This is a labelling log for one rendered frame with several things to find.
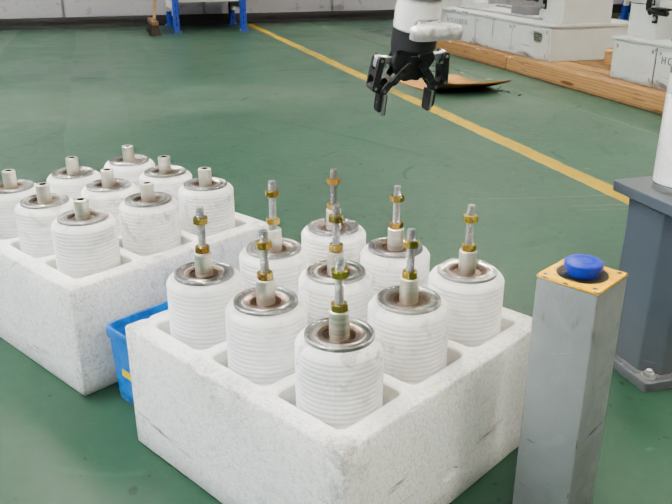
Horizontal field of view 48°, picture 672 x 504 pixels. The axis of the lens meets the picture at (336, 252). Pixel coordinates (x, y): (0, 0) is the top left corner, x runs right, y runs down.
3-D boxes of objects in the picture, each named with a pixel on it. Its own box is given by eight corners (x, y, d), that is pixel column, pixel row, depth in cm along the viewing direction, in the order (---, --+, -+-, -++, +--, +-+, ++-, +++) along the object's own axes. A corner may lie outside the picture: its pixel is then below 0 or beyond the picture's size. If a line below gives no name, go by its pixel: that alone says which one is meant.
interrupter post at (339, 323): (326, 333, 82) (326, 305, 80) (348, 331, 82) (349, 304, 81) (329, 343, 79) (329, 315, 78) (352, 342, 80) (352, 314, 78)
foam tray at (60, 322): (151, 259, 166) (143, 180, 159) (272, 313, 141) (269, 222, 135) (-28, 318, 139) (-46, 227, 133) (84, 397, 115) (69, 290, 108)
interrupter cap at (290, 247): (237, 247, 105) (237, 243, 105) (285, 237, 108) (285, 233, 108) (261, 265, 99) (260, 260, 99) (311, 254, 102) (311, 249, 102)
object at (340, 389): (294, 451, 91) (291, 317, 84) (372, 445, 92) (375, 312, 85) (301, 505, 82) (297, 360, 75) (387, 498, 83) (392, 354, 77)
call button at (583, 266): (573, 267, 83) (575, 249, 82) (608, 277, 80) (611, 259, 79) (555, 277, 80) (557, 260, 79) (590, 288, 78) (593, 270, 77)
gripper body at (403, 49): (426, 15, 127) (418, 69, 132) (382, 17, 123) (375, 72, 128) (450, 29, 121) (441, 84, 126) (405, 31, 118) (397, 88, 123)
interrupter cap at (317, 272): (371, 285, 93) (371, 280, 93) (310, 289, 92) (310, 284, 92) (359, 261, 100) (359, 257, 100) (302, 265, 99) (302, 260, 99)
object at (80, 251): (107, 305, 129) (94, 204, 122) (139, 322, 123) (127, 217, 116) (54, 324, 122) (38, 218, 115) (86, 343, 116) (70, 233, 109)
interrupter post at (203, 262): (195, 272, 97) (193, 248, 95) (214, 272, 97) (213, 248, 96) (193, 280, 95) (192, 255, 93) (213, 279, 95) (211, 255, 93)
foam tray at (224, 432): (332, 342, 131) (332, 245, 124) (532, 435, 106) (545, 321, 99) (137, 440, 105) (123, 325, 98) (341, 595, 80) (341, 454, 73)
